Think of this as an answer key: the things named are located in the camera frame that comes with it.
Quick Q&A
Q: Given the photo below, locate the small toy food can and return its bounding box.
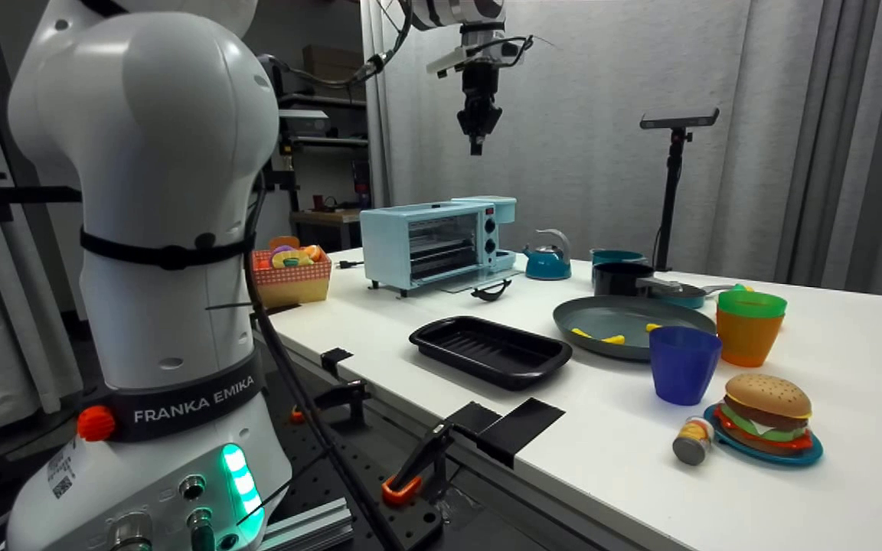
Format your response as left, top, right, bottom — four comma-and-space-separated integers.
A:
671, 412, 716, 468

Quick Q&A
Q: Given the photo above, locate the black toy pot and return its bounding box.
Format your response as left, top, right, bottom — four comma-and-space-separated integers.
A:
590, 261, 658, 299

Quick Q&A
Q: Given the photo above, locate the small black toy utensil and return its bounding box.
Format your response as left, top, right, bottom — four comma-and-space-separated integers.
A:
469, 276, 514, 305

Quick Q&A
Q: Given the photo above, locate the dark storage shelf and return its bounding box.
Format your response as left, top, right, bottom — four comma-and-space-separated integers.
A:
271, 88, 373, 254

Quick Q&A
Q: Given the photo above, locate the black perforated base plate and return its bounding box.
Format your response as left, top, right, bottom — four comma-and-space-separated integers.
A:
255, 334, 605, 551

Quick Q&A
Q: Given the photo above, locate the black baking tray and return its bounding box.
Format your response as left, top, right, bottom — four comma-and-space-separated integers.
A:
407, 312, 577, 393

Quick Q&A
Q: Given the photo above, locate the small teal toy plate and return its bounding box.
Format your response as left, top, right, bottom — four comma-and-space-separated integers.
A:
700, 402, 827, 471

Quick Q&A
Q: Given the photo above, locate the grey wrist camera bar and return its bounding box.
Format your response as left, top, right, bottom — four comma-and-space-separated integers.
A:
422, 29, 538, 79

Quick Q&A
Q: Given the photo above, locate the blue plastic cup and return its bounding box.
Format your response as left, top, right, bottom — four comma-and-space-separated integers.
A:
647, 323, 727, 407

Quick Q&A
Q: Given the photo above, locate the orange plastic cup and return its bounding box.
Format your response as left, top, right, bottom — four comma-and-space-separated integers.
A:
713, 305, 788, 369

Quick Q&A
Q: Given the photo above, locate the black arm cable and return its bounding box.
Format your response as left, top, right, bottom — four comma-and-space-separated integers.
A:
244, 0, 412, 551

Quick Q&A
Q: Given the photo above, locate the orange handled black clamp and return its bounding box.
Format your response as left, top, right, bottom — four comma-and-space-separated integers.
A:
288, 361, 373, 428
376, 422, 456, 513

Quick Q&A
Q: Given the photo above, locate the basket with toy food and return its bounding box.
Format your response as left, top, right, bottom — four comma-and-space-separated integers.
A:
247, 237, 333, 315

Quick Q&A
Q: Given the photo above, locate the light blue toy oven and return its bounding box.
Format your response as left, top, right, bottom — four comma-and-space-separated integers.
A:
359, 194, 517, 299

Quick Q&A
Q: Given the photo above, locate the black camera stand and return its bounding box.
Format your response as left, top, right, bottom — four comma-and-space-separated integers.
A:
637, 107, 722, 272

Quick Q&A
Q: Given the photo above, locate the aluminium extrusion rail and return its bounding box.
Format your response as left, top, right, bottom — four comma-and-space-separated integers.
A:
255, 496, 359, 551

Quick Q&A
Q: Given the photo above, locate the toy hamburger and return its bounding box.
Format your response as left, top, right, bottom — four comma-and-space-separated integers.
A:
716, 366, 818, 457

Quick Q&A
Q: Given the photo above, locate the teal toy kettle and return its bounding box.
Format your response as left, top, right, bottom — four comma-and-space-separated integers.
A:
523, 227, 572, 281

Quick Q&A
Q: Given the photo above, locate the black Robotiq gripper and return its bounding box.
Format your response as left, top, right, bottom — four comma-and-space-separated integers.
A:
456, 24, 506, 160

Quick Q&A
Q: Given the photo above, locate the green plastic cup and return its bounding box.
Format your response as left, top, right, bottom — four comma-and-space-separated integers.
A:
716, 284, 790, 320

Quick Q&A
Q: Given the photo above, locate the teal bowl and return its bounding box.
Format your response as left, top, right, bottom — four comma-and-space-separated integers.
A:
590, 248, 650, 270

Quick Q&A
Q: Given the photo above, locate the grey round plate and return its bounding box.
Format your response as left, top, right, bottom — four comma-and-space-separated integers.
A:
551, 293, 719, 364

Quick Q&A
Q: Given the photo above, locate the black table edge bracket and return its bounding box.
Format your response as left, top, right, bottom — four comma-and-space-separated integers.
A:
319, 347, 355, 377
445, 394, 567, 471

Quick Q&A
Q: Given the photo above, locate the grey frying pan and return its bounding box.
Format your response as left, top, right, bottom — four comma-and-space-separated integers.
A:
652, 276, 742, 312

